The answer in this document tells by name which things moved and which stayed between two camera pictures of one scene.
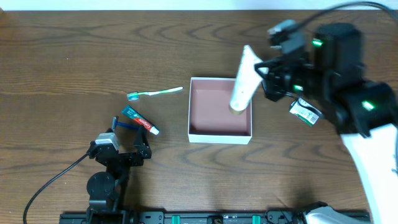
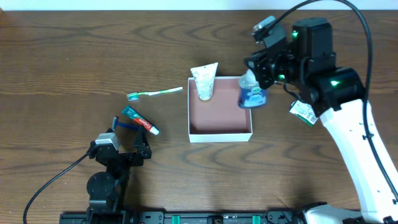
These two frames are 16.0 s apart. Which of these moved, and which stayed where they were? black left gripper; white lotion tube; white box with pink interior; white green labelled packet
Moved: white lotion tube
Stayed: black left gripper; white box with pink interior; white green labelled packet
